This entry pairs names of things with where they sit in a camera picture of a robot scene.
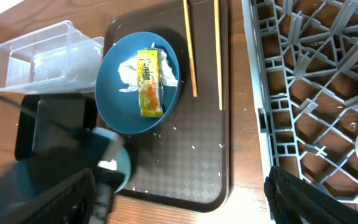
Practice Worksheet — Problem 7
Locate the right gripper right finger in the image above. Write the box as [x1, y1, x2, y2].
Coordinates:
[264, 166, 358, 224]

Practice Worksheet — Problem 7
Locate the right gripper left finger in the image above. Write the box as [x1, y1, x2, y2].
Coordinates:
[0, 169, 96, 223]

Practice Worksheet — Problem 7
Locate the light blue white bowl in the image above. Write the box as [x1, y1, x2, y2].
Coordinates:
[92, 128, 132, 194]

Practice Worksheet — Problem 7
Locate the yellow green snack wrapper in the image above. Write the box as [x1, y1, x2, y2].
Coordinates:
[136, 49, 163, 118]

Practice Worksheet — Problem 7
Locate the white tissue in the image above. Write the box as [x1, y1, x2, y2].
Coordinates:
[118, 43, 178, 93]

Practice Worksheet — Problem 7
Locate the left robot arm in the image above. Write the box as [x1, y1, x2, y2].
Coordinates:
[0, 128, 128, 223]

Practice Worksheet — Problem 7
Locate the grey dishwasher rack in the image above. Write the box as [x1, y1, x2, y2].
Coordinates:
[242, 0, 358, 211]

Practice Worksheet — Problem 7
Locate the black plastic tray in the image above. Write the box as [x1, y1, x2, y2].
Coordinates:
[14, 93, 97, 161]

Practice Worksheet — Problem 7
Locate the blue plate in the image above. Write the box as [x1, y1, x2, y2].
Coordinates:
[94, 32, 182, 134]

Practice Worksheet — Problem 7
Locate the brown serving tray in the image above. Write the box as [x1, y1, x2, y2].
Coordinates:
[104, 0, 230, 212]

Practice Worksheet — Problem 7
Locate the clear plastic bin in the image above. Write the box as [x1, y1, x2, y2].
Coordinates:
[0, 20, 104, 95]

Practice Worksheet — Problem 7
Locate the right wooden chopstick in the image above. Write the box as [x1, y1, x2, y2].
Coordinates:
[213, 0, 223, 110]

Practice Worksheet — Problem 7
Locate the wooden chopstick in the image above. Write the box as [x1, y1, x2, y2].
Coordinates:
[213, 0, 223, 110]
[183, 0, 198, 98]

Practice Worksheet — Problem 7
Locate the left wooden chopstick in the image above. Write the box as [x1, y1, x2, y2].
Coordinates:
[183, 0, 198, 98]

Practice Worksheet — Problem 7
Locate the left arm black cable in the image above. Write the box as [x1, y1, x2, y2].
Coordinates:
[0, 87, 86, 139]

